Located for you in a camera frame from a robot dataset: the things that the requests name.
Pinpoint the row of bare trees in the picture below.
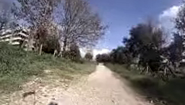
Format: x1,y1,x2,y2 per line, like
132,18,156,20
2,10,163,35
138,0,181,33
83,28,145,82
0,0,113,64

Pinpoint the pale gravel path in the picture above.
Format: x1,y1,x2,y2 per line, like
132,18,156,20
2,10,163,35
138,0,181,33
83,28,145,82
0,51,185,105

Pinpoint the row of dark trees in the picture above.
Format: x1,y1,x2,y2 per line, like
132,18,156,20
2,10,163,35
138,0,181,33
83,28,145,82
94,0,185,80

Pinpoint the wooden fence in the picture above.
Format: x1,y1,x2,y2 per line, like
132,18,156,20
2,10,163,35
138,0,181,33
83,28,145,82
124,56,185,82

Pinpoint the white terraced building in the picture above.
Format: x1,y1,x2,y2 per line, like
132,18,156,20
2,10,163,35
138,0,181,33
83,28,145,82
0,26,31,48

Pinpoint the grass verge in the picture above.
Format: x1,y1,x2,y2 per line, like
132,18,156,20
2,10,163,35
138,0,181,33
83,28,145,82
100,61,185,105
0,39,100,105

